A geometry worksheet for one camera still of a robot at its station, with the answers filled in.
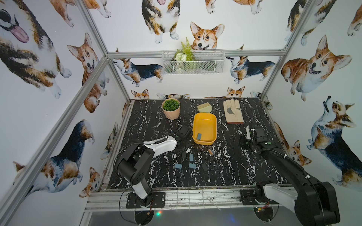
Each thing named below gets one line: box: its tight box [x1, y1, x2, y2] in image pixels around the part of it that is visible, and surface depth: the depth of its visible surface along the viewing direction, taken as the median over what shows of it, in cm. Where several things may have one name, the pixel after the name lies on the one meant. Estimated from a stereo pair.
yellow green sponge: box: [196, 102, 213, 113], surface depth 116 cm
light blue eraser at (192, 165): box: [189, 162, 197, 170], surface depth 87 cm
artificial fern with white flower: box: [174, 36, 196, 73], surface depth 85 cm
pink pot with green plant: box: [161, 97, 181, 121], surface depth 105 cm
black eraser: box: [201, 163, 208, 172], surface depth 87 cm
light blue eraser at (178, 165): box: [174, 163, 183, 170], surface depth 87 cm
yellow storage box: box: [192, 112, 217, 146], surface depth 105 cm
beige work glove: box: [223, 98, 244, 125], surface depth 114 cm
